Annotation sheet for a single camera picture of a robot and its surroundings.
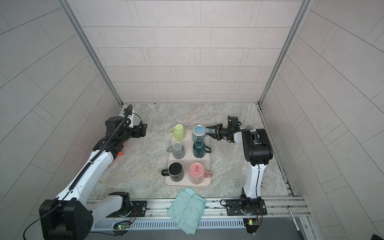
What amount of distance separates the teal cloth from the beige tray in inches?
2.0

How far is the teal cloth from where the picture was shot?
671 millimetres

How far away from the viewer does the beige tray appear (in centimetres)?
75
